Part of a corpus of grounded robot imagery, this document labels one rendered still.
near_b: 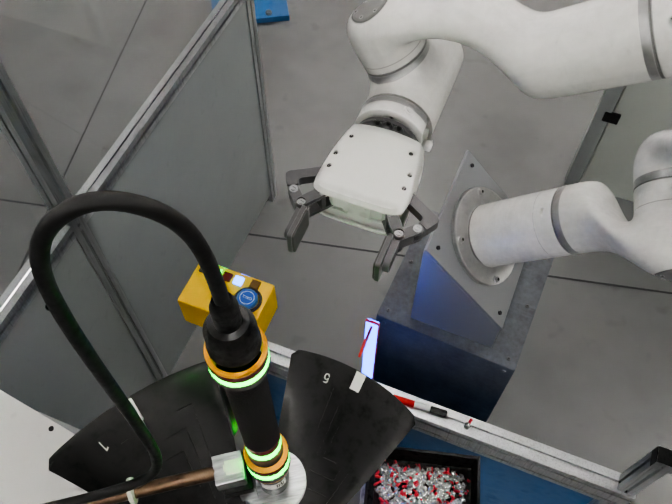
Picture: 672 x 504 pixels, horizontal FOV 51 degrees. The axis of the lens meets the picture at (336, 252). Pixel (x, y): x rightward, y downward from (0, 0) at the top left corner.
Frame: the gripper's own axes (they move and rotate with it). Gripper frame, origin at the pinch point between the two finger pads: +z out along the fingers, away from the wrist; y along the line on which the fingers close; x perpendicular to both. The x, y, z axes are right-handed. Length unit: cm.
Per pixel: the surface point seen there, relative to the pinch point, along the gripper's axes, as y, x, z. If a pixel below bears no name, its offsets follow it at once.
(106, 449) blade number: 20.7, -23.6, 22.1
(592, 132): -36, -134, -159
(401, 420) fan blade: -10, -49, -3
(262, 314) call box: 21, -59, -16
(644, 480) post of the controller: -53, -70, -16
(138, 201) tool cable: 1.5, 33.6, 20.2
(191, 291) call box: 36, -57, -15
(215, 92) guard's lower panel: 70, -84, -85
